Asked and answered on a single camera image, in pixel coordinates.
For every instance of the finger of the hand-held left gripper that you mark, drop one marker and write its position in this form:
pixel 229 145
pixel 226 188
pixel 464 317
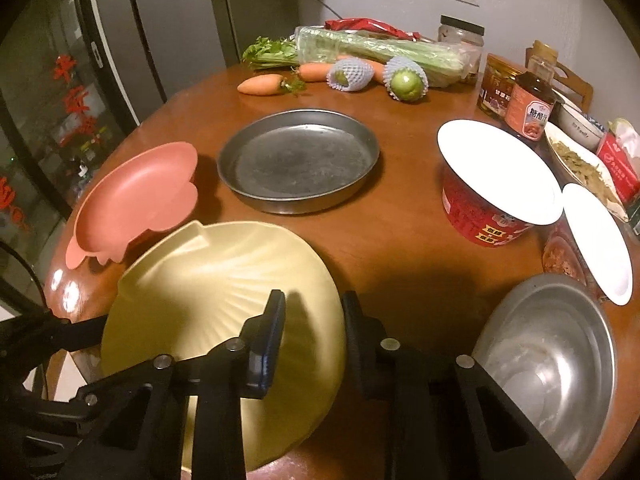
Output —
pixel 70 332

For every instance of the glass jar with dark lid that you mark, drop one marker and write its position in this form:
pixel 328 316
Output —
pixel 462 35

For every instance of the small carrot with greens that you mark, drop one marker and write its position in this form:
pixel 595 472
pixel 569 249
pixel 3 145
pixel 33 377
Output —
pixel 257 85

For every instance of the yellow shell-shaped plate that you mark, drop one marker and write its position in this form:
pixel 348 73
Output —
pixel 200 280

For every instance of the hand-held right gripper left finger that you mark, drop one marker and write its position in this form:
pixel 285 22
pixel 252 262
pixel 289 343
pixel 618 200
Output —
pixel 270 342

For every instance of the pink plastic plate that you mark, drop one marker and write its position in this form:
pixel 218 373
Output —
pixel 135 195

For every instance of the red tissue pack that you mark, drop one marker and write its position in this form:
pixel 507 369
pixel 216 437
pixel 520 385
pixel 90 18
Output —
pixel 617 165

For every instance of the glass door with red decals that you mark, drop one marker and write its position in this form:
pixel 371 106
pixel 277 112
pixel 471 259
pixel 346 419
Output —
pixel 45 85

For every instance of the dark sauce bottle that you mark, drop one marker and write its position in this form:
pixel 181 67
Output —
pixel 530 110

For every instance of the white dish of pickled vegetables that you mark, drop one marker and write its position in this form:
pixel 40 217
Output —
pixel 580 165

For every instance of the celery in plastic bag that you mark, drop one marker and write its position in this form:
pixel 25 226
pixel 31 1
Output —
pixel 380 47

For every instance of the red instant noodle bowl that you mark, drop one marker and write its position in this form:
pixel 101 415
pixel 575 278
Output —
pixel 495 170

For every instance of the red snack bag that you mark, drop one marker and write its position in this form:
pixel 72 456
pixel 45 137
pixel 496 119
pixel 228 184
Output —
pixel 360 25

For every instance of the grey refrigerator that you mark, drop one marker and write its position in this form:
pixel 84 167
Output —
pixel 165 20

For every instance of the sauce jar with yellow label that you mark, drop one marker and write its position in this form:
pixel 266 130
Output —
pixel 500 85

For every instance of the round metal pan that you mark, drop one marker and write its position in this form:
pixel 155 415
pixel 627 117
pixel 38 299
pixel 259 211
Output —
pixel 300 160

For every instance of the white printed bowl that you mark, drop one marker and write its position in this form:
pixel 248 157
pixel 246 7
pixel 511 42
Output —
pixel 580 127

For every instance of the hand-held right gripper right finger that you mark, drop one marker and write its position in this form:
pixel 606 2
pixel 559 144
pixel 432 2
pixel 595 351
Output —
pixel 350 342

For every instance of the fruit in white foam net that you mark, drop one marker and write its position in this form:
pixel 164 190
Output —
pixel 350 77

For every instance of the wooden chair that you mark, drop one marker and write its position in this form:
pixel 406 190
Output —
pixel 575 85

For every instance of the stainless steel bowl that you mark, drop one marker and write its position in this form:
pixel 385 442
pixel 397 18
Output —
pixel 550 350

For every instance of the green fruit in foam net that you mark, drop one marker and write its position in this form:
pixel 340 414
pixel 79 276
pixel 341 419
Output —
pixel 406 85

